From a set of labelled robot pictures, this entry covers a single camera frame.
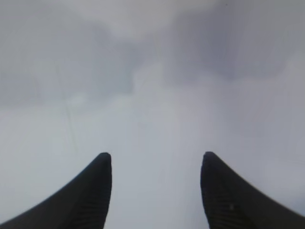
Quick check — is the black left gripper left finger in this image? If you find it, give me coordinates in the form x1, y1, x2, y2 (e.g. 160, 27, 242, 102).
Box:
0, 153, 112, 229

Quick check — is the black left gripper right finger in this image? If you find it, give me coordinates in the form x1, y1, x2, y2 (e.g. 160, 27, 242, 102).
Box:
200, 151, 305, 229

